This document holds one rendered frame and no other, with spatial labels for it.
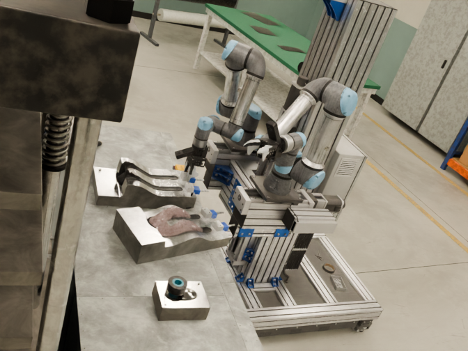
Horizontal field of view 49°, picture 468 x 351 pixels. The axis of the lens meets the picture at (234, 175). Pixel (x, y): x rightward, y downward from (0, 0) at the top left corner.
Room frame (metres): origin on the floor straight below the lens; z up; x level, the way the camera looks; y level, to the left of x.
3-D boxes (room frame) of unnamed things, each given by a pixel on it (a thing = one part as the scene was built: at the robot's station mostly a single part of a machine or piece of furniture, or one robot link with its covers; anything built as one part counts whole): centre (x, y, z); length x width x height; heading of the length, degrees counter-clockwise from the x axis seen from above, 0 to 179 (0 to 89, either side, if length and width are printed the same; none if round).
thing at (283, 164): (2.14, -0.18, 1.33); 0.11 x 0.08 x 0.11; 57
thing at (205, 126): (2.46, 0.23, 1.20); 0.09 x 0.08 x 0.11; 170
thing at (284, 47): (6.45, -0.05, 0.51); 2.40 x 1.13 x 1.02; 38
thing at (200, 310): (1.60, 0.04, 0.83); 0.20 x 0.15 x 0.07; 117
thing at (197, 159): (2.46, 0.22, 1.04); 0.09 x 0.08 x 0.12; 117
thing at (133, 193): (2.30, 0.43, 0.87); 0.50 x 0.26 x 0.14; 117
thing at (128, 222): (2.03, 0.19, 0.85); 0.50 x 0.26 x 0.11; 135
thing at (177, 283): (1.62, 0.07, 0.89); 0.08 x 0.08 x 0.04
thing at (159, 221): (2.03, 0.19, 0.90); 0.26 x 0.18 x 0.08; 135
